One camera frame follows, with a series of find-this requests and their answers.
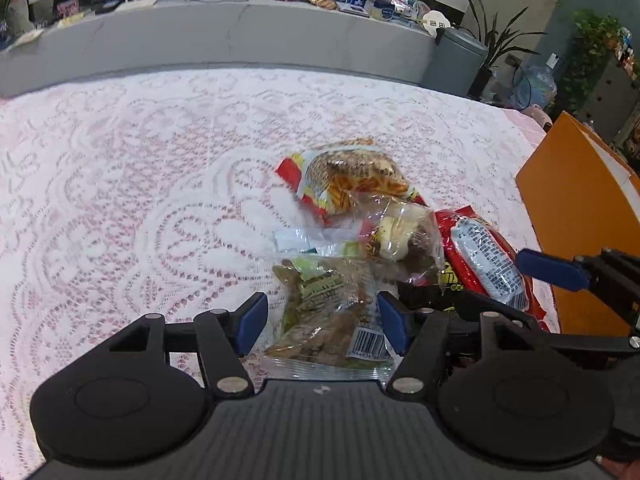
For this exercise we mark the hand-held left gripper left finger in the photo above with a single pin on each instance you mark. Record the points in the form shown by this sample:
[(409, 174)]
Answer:
[(252, 321)]

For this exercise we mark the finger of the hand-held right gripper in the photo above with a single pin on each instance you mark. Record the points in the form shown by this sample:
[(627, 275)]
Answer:
[(590, 340), (550, 267)]

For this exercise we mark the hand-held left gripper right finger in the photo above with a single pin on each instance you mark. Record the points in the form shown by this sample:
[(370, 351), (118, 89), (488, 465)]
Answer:
[(392, 325)]

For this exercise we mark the clear green snack packet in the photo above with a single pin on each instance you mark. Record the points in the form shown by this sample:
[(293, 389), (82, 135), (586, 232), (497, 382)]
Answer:
[(320, 310)]

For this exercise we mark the orange storage box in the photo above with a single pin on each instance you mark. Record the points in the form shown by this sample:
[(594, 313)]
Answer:
[(565, 200)]

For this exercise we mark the red white label snack packet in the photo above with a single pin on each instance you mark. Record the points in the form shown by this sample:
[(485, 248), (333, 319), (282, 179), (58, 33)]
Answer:
[(480, 255)]

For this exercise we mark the clear cake snack bag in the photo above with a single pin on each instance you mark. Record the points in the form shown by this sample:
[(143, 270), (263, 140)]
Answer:
[(400, 230)]

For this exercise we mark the clear white label packet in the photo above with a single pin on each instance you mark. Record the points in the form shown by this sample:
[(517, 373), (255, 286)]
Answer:
[(300, 237)]

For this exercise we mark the pink checked cloth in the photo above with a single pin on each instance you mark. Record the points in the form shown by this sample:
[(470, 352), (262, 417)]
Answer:
[(525, 120)]

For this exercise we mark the orange stick snack bag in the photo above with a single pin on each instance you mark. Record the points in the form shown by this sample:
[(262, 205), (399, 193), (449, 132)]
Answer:
[(350, 180)]

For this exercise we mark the pink heater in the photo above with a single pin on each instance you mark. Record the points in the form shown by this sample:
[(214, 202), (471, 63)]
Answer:
[(540, 116)]

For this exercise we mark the grey cabinet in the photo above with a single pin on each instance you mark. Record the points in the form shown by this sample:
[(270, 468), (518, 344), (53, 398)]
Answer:
[(610, 95)]

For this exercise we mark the blue water jug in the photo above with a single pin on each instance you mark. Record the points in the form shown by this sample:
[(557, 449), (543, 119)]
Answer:
[(537, 85)]

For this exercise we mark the white lace tablecloth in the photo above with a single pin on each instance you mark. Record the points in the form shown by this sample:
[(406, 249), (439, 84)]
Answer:
[(125, 185)]

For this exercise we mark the green leafy plant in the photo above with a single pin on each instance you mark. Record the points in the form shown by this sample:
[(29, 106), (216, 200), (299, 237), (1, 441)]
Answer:
[(590, 50)]

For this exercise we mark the grey trash bin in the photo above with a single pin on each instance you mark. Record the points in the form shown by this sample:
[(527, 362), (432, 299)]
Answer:
[(450, 65)]

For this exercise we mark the long leaf potted plant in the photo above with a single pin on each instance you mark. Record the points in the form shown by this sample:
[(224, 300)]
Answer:
[(492, 45)]

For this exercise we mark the grey media console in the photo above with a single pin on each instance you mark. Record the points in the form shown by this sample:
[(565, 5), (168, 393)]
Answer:
[(250, 35)]

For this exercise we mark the small potted plant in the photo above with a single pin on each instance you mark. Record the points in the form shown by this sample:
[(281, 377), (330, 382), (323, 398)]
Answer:
[(7, 0)]

